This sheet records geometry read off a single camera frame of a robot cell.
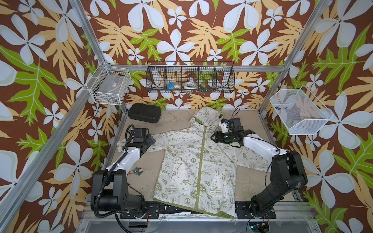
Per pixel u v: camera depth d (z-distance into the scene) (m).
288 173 0.46
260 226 0.75
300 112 0.82
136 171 0.89
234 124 0.72
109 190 0.42
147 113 1.12
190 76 0.99
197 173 0.86
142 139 0.69
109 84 0.86
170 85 0.94
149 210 0.74
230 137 0.78
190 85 0.99
